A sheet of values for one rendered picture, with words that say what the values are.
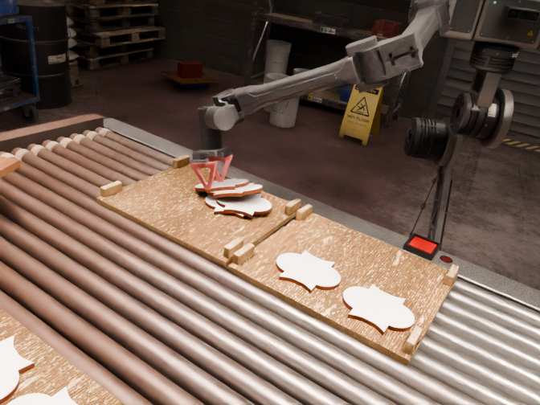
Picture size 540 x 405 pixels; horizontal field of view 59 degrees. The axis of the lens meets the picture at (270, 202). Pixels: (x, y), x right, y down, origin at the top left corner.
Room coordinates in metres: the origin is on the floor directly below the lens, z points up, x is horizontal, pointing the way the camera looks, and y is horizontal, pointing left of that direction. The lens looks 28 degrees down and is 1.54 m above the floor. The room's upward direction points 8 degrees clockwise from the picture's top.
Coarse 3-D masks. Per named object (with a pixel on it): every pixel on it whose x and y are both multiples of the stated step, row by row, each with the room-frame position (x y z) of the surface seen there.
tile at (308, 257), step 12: (276, 264) 0.86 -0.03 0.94; (288, 264) 0.87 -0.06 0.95; (300, 264) 0.87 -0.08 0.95; (312, 264) 0.88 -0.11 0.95; (324, 264) 0.88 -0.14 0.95; (288, 276) 0.82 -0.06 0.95; (300, 276) 0.83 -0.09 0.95; (312, 276) 0.83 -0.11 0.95; (324, 276) 0.84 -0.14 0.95; (336, 276) 0.85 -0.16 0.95; (312, 288) 0.79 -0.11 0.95; (324, 288) 0.81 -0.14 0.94
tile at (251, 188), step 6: (246, 186) 1.14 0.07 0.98; (252, 186) 1.13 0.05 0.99; (258, 186) 1.12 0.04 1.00; (210, 192) 1.11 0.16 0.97; (216, 192) 1.10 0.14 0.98; (222, 192) 1.09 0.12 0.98; (228, 192) 1.08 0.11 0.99; (234, 192) 1.08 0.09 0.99; (240, 192) 1.07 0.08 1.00; (246, 192) 1.09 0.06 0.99; (252, 192) 1.09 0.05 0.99
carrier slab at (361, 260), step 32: (288, 224) 1.06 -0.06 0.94; (320, 224) 1.08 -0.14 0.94; (256, 256) 0.89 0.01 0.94; (320, 256) 0.93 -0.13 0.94; (352, 256) 0.95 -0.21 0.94; (384, 256) 0.97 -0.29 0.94; (416, 256) 0.99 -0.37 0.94; (288, 288) 0.79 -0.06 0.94; (384, 288) 0.84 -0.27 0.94; (416, 288) 0.86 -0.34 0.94; (448, 288) 0.88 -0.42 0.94; (352, 320) 0.73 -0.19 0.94; (416, 320) 0.75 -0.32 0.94; (384, 352) 0.66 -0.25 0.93
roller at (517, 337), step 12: (84, 144) 1.43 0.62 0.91; (96, 144) 1.42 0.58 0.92; (108, 156) 1.37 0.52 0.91; (120, 156) 1.36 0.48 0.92; (132, 168) 1.31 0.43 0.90; (144, 168) 1.30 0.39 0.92; (444, 300) 0.86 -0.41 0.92; (444, 312) 0.83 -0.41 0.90; (456, 312) 0.83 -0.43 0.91; (468, 312) 0.83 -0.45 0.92; (480, 324) 0.80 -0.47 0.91; (492, 324) 0.80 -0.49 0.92; (504, 336) 0.78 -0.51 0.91; (516, 336) 0.77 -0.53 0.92; (528, 336) 0.78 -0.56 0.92; (528, 348) 0.75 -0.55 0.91
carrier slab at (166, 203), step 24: (120, 192) 1.10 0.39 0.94; (144, 192) 1.12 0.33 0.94; (168, 192) 1.13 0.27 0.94; (192, 192) 1.15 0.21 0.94; (264, 192) 1.22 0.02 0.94; (144, 216) 0.99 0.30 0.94; (168, 216) 1.01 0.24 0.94; (192, 216) 1.03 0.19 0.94; (216, 216) 1.04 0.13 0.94; (264, 216) 1.08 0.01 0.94; (288, 216) 1.10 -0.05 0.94; (192, 240) 0.92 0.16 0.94; (216, 240) 0.93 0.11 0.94
